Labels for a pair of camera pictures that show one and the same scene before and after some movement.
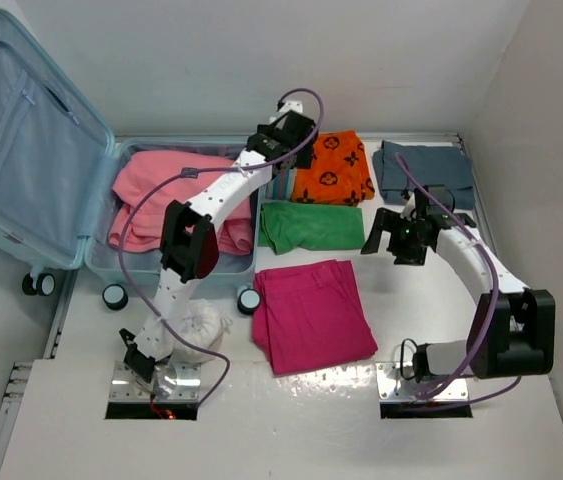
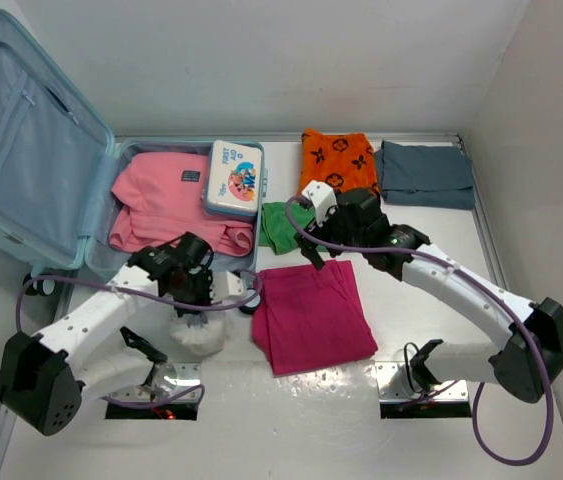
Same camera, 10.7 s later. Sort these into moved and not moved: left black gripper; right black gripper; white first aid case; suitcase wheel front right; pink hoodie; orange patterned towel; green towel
Moved: left black gripper; white first aid case; right black gripper
Not moved: green towel; orange patterned towel; suitcase wheel front right; pink hoodie
